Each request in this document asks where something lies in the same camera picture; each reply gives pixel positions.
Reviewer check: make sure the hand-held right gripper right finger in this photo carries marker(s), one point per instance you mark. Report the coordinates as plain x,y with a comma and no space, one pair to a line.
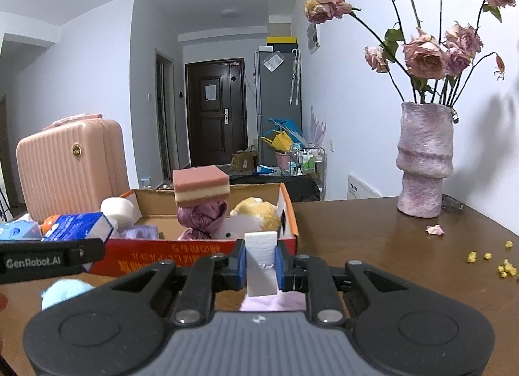
279,266

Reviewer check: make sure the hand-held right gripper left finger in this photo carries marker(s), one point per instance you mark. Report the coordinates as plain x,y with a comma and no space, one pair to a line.
242,266

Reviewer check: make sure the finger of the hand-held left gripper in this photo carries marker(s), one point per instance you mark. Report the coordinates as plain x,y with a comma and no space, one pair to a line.
91,252

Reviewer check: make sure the white foam block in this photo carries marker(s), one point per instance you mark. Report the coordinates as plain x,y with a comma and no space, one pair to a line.
261,262

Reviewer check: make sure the small blue carton box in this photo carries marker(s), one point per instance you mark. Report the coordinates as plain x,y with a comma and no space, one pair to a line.
77,226

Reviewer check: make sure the lavender towel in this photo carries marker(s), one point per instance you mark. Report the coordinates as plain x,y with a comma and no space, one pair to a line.
284,303

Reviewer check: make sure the light blue plush puff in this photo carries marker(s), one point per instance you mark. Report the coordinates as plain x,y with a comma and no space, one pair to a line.
65,291

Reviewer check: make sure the white cylinder roll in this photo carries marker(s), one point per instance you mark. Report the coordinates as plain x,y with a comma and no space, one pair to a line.
117,210

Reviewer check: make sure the purple ruffled scrunchie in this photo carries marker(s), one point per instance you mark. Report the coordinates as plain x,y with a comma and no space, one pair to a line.
140,232

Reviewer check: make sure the white and yellow plush toy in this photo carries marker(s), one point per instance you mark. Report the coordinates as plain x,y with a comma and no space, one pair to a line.
255,212

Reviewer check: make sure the pink satin bonnet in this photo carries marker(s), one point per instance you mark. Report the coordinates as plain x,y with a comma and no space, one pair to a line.
200,216

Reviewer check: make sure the red cardboard box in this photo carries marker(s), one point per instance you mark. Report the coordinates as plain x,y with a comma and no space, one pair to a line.
162,254

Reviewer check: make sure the pink layered sponge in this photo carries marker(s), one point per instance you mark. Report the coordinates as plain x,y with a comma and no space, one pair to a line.
200,185

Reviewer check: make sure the blue wet wipes pack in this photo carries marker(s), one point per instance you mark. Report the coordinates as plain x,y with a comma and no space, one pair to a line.
18,231

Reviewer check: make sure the orange fruit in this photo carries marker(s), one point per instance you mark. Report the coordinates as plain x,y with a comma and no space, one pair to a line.
49,223

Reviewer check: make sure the pink ribbed suitcase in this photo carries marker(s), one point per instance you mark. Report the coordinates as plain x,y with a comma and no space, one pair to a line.
69,173

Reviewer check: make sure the brown cardboard box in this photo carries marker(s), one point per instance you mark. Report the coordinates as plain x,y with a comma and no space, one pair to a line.
243,162

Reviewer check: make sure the pink bucket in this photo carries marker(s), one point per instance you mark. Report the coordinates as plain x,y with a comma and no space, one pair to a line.
283,160

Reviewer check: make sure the white trolley with bottles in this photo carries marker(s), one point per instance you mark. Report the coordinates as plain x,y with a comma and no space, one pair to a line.
309,161

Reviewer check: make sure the blue folded rack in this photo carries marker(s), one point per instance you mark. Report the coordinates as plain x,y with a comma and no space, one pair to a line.
288,127

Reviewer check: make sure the dark brown entrance door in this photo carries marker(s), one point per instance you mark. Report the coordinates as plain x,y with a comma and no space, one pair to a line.
217,129

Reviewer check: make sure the purple feather decoration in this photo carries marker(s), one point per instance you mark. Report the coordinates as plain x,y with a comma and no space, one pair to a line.
318,127

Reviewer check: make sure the dark side door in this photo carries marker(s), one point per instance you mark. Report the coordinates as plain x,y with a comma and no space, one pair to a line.
164,116

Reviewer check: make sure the grey refrigerator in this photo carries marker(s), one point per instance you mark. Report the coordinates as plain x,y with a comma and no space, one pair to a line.
275,108

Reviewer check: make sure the fallen pink petal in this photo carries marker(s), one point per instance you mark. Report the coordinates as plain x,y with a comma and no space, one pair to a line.
434,230

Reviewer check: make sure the white paper notice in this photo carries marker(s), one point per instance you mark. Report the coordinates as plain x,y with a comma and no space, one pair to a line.
211,92

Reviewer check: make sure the pink textured vase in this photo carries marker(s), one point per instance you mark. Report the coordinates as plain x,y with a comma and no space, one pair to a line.
425,165

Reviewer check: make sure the black eyeglasses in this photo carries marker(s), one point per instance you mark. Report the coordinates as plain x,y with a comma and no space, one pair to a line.
452,202

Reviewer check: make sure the folded clear umbrella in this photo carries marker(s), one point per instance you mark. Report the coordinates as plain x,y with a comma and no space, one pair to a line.
295,76

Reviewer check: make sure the scattered yellow crumbs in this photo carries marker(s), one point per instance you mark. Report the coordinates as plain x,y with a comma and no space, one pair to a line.
471,256

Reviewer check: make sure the clear plastic pouch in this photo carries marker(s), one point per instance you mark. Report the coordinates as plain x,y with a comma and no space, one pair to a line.
273,62

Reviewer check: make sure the yellow and black box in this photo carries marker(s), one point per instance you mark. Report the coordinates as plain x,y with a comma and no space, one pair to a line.
282,41

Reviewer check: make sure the round ceiling light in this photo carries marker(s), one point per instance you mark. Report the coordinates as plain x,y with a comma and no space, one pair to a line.
231,13

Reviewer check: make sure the dried pink rose bouquet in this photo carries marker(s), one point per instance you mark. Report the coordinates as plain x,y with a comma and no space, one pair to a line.
423,56

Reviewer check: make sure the wall poster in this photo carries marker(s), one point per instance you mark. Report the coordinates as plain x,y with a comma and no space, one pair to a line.
313,37

